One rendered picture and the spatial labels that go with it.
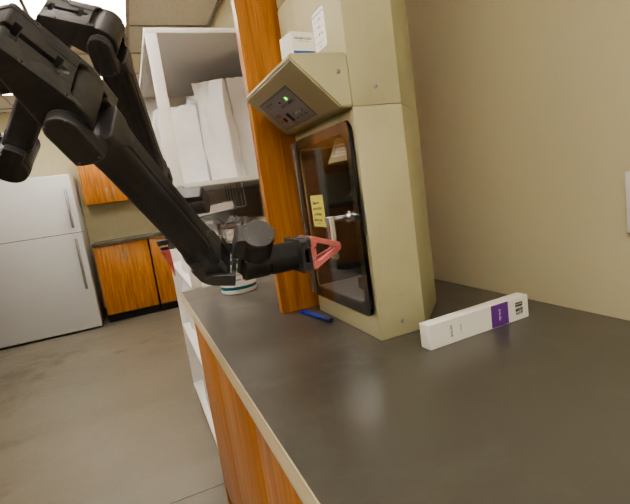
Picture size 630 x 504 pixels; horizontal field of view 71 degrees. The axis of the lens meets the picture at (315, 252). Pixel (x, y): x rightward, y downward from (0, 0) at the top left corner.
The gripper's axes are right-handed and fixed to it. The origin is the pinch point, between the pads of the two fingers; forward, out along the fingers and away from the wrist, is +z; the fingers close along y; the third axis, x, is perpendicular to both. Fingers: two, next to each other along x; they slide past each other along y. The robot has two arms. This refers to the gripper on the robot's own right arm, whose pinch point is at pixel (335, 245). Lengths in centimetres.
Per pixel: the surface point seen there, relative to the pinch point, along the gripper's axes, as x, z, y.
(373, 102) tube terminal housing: -26.7, 10.4, -5.3
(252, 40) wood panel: -51, 0, 31
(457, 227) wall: 6, 48, 21
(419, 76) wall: -39, 49, 31
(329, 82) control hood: -31.0, 1.6, -5.5
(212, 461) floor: 113, -27, 132
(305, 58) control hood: -35.4, -2.5, -5.6
